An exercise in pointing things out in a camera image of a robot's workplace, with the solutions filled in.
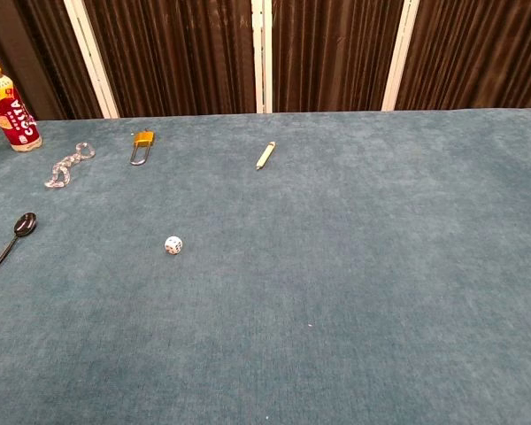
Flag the short cream pencil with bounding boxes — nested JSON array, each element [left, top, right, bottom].
[[255, 141, 277, 172]]

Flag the blue velvet table cloth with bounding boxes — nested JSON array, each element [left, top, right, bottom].
[[0, 107, 531, 425]]

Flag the brass padlock long shackle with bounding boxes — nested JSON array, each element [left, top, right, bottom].
[[129, 128, 156, 166]]

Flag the brown pleated curtain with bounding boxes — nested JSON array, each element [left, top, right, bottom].
[[0, 0, 531, 128]]

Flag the black metal spoon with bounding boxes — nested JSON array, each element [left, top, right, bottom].
[[0, 212, 38, 282]]

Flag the Costa coffee bottle yellow cap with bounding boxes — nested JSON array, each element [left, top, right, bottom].
[[0, 58, 43, 153]]

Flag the white screen frame post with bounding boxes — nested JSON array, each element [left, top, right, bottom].
[[250, 0, 274, 114], [63, 0, 120, 120], [381, 0, 421, 112]]

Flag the clear plastic chain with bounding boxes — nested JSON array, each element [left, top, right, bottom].
[[43, 141, 96, 189]]

